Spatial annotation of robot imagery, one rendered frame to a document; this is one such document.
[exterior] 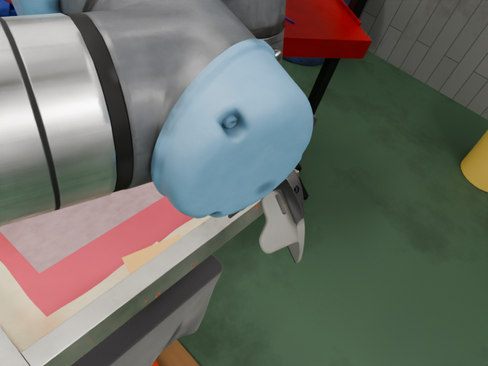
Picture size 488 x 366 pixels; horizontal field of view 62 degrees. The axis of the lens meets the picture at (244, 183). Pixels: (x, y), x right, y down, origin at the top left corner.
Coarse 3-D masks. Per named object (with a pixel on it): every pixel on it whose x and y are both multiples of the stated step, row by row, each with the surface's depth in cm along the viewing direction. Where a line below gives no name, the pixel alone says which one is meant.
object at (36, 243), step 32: (32, 224) 75; (64, 224) 75; (96, 224) 75; (128, 224) 75; (0, 256) 69; (32, 256) 69; (64, 256) 69; (96, 256) 68; (32, 288) 63; (64, 288) 63
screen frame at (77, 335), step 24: (240, 216) 71; (192, 240) 66; (216, 240) 68; (144, 264) 62; (168, 264) 62; (192, 264) 66; (120, 288) 59; (144, 288) 59; (96, 312) 56; (120, 312) 57; (0, 336) 53; (48, 336) 53; (72, 336) 53; (96, 336) 55; (0, 360) 50; (24, 360) 50; (48, 360) 50; (72, 360) 53
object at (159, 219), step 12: (120, 192) 82; (132, 192) 82; (144, 192) 82; (156, 192) 82; (108, 204) 79; (120, 204) 79; (132, 204) 79; (144, 204) 79; (156, 204) 79; (168, 204) 79; (132, 216) 76; (144, 216) 76; (156, 216) 76; (168, 216) 76; (180, 216) 76; (144, 228) 74; (156, 228) 74; (168, 228) 74; (156, 240) 71
